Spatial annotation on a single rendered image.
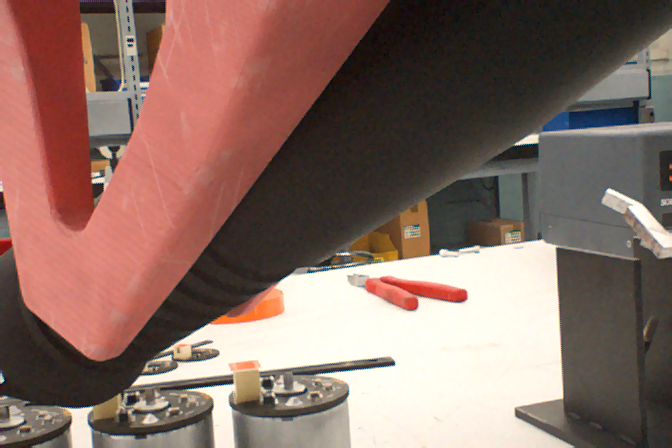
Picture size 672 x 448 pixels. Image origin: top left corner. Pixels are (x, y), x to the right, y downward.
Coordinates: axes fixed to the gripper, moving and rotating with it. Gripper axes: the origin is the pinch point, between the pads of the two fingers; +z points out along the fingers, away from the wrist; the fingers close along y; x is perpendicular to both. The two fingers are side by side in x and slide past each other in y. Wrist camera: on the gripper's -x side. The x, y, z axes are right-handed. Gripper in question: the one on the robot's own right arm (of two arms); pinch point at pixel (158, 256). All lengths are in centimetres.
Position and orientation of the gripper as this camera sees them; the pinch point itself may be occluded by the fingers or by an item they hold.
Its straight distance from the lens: 12.4
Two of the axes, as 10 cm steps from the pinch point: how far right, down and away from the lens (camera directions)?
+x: 7.5, 4.7, -4.6
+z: -3.2, 8.7, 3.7
